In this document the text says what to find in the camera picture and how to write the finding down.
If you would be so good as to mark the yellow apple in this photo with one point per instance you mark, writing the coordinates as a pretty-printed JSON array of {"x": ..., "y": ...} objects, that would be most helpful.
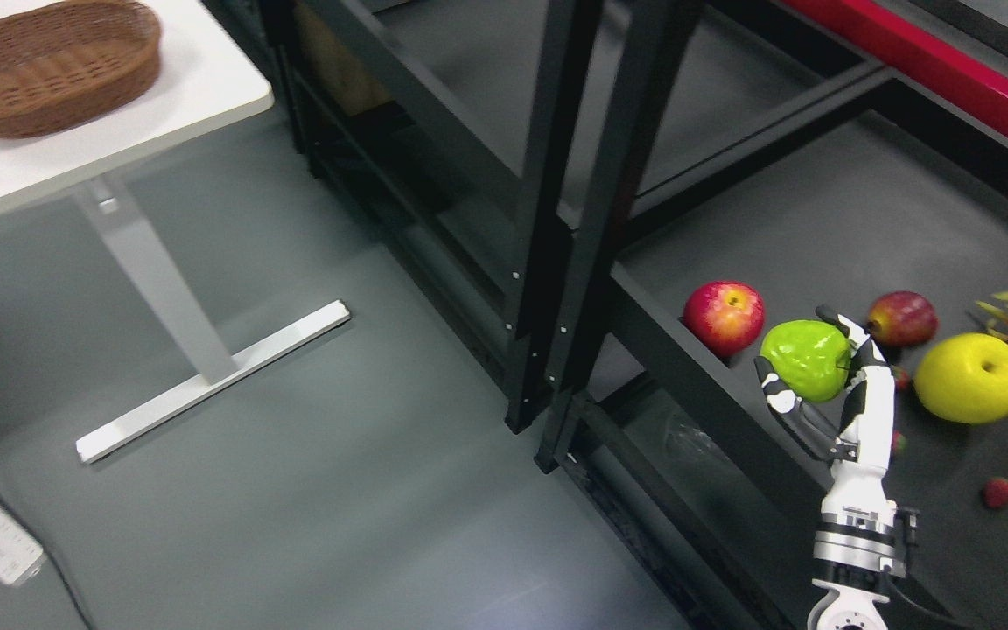
[{"x": 964, "y": 379}]

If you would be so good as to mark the white table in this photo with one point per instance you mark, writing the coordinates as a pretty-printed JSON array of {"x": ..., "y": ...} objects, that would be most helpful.
[{"x": 206, "y": 83}]

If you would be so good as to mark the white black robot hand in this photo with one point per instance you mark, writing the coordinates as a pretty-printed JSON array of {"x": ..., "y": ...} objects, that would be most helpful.
[{"x": 858, "y": 451}]

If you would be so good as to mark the brown wicker basket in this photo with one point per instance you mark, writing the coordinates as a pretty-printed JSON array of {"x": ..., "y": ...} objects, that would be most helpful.
[{"x": 68, "y": 63}]

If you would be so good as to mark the green apple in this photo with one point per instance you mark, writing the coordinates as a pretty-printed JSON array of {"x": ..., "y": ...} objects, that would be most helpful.
[{"x": 811, "y": 356}]

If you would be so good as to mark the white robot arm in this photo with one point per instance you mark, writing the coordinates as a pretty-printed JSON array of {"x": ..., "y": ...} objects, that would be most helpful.
[{"x": 860, "y": 557}]

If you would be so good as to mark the red strawberry left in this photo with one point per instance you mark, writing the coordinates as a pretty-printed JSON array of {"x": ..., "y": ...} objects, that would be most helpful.
[{"x": 994, "y": 494}]

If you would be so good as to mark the dark red apple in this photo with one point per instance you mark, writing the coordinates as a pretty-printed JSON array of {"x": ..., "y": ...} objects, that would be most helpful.
[{"x": 902, "y": 319}]

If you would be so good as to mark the black metal shelf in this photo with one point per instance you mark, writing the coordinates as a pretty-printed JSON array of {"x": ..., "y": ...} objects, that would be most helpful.
[{"x": 560, "y": 175}]

